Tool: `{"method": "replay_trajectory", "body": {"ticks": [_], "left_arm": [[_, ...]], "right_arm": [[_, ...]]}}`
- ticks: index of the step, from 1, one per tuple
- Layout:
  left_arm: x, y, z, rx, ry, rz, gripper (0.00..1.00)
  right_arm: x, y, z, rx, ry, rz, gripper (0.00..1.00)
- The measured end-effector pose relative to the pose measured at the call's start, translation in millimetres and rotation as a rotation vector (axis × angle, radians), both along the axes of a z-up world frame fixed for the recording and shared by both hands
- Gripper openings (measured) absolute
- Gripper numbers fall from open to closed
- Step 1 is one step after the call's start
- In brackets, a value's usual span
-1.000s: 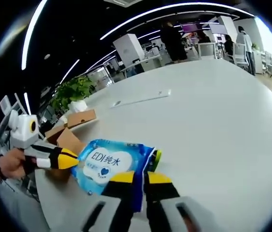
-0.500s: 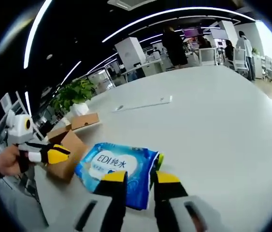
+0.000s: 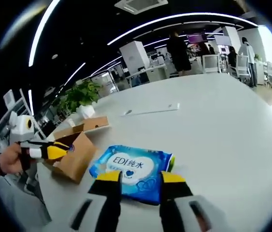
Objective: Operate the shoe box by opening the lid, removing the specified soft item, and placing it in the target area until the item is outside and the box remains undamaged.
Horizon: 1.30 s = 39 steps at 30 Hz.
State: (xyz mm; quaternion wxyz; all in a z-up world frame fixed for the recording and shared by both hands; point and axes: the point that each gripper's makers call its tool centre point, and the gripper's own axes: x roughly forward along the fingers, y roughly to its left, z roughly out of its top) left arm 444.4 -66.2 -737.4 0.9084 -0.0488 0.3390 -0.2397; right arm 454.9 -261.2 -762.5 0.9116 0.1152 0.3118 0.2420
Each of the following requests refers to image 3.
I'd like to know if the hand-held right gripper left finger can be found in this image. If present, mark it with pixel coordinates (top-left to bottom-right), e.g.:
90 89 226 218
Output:
70 170 124 232

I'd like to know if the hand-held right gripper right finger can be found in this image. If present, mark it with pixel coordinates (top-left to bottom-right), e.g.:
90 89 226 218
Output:
159 171 227 232

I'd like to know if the brown cardboard shoe box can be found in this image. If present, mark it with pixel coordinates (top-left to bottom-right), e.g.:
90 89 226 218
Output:
43 116 110 184

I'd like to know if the blue wet wipes pack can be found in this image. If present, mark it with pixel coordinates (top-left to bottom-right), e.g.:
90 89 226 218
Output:
89 145 175 206

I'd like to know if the person's left hand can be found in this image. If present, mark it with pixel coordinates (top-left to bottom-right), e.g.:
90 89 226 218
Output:
0 144 31 178

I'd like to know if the white plant pot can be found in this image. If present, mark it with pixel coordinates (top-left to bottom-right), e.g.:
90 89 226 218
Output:
76 105 95 119

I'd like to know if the person's grey clothing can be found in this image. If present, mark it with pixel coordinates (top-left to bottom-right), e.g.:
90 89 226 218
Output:
0 174 52 232

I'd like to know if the green potted plant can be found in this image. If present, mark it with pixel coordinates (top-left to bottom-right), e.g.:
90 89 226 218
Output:
58 79 101 116

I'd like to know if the white table power strip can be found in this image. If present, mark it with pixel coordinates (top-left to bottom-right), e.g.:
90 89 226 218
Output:
120 103 180 117

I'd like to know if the curved ceiling light strip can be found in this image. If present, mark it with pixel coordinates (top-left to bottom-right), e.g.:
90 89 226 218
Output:
29 0 61 67
108 12 257 45

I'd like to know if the white office desk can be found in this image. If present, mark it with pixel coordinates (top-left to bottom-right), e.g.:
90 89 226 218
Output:
128 66 168 85

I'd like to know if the white square column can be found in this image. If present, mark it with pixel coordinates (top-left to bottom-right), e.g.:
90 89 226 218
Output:
119 40 150 75

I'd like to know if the white office chair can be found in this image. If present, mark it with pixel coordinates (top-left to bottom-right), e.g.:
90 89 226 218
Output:
234 55 251 83
202 54 220 74

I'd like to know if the ceiling air conditioner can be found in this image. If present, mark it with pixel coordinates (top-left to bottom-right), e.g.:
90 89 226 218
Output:
114 0 169 13

